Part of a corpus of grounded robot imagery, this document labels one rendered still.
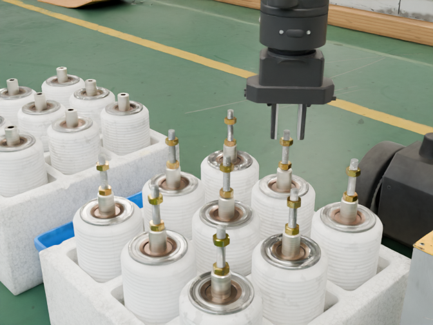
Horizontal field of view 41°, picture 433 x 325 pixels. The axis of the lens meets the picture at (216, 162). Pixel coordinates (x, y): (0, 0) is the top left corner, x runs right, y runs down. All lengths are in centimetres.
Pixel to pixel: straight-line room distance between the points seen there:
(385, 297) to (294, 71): 33
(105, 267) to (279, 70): 36
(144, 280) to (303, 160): 89
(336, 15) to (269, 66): 216
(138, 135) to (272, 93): 44
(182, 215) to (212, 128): 87
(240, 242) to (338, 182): 69
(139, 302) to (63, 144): 43
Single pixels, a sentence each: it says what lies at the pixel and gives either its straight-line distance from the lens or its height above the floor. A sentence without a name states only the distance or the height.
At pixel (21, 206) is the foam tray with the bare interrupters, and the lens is 104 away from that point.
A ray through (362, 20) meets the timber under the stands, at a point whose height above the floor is 5.
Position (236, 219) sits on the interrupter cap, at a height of 25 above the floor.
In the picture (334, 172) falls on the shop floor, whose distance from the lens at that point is 149.
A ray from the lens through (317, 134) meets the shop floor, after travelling 170.
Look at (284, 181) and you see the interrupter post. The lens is 87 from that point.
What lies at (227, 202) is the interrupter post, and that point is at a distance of 79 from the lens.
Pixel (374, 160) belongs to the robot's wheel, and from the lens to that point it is 114.
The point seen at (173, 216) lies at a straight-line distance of 87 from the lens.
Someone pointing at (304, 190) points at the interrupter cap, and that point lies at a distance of 88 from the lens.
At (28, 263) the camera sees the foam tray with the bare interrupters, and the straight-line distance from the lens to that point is 110.
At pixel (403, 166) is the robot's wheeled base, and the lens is 111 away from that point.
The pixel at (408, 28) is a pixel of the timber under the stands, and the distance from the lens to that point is 275.
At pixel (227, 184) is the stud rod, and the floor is 30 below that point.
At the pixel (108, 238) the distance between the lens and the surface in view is 80.
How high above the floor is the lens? 68
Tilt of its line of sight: 27 degrees down
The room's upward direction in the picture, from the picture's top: straight up
